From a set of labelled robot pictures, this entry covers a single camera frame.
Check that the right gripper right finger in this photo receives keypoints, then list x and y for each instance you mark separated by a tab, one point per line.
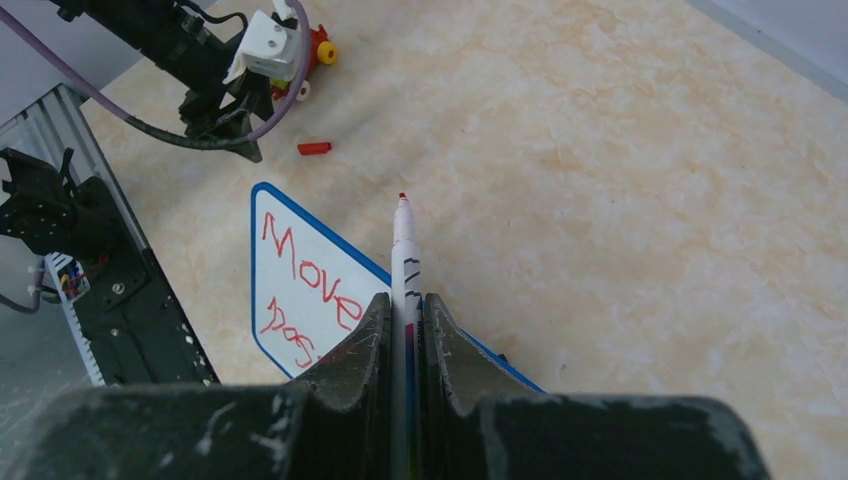
479	421

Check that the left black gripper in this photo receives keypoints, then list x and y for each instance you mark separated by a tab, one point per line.
173	35

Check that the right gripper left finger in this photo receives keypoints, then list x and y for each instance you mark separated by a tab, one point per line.
331	422

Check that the red marker cap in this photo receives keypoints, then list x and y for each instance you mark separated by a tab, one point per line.
314	148

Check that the blue framed whiteboard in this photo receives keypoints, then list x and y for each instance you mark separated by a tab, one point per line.
310	288

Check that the red white marker pen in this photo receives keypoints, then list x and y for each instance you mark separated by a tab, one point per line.
406	313

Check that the colourful toy brick figure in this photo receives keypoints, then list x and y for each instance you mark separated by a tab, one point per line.
323	52

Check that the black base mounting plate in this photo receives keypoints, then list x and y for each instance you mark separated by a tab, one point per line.
134	328

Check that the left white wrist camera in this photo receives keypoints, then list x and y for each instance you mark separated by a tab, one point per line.
267	47

